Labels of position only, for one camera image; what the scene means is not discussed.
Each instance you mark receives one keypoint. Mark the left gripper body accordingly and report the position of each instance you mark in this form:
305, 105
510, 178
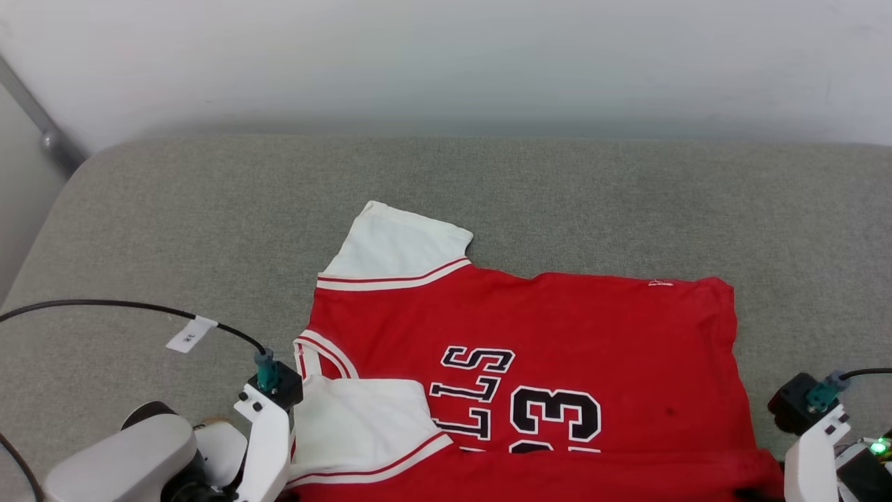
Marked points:
202, 491

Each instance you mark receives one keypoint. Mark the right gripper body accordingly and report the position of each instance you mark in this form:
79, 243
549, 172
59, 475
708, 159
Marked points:
871, 474

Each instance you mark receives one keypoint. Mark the red white Bulls jersey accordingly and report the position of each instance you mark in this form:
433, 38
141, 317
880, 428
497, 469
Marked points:
592, 328

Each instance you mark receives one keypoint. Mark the left white grey robot arm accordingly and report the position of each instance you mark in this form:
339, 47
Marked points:
125, 453

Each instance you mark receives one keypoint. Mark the grey fabric sofa cushion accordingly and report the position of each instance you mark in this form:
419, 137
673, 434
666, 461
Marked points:
557, 209

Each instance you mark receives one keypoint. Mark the right white camera bracket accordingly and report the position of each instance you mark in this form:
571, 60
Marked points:
812, 460

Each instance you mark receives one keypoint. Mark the white camera bracket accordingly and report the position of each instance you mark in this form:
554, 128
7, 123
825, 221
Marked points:
812, 460
268, 446

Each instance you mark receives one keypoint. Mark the left white camera bracket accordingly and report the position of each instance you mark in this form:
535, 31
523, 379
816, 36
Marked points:
268, 446

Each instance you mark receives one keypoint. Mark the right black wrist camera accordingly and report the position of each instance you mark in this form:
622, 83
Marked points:
787, 404

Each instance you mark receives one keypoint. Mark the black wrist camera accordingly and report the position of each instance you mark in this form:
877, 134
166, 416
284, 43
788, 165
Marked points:
288, 392
787, 404

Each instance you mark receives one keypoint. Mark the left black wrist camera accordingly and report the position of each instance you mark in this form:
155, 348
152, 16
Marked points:
288, 392

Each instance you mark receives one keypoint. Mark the grey metal rail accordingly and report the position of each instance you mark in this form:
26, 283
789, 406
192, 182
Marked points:
59, 146

